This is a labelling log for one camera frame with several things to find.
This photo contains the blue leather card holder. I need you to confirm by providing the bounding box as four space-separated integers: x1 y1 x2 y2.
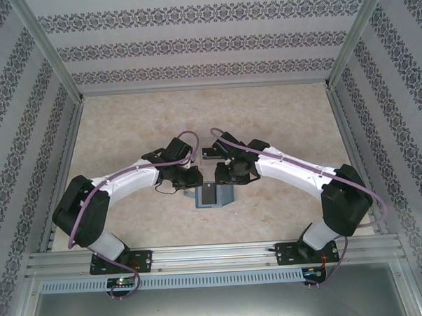
182 183 237 211

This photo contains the aluminium base beam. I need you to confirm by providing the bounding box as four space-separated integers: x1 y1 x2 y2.
24 235 409 279

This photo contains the small circuit board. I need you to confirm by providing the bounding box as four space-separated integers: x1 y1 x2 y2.
106 277 135 289
303 266 325 279

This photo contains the grey metal sheet panel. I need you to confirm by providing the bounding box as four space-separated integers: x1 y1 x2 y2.
27 278 415 316

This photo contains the thin black camera wire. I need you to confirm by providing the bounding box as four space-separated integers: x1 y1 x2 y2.
155 182 181 197

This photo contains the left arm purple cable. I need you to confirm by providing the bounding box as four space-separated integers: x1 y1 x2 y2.
62 129 209 304

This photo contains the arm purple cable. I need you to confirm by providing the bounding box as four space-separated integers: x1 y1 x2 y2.
62 129 209 304
209 120 393 295

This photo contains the white slotted cable duct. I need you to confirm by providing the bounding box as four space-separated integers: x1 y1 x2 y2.
39 266 329 295

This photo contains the aluminium side rail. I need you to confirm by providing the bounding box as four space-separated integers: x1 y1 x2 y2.
325 86 383 237
31 96 93 254

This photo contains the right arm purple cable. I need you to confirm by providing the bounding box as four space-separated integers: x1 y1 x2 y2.
209 120 393 295

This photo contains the aluminium frame post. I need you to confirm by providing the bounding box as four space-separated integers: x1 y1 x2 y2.
320 0 397 90
5 272 43 316
9 0 87 106
399 257 422 316

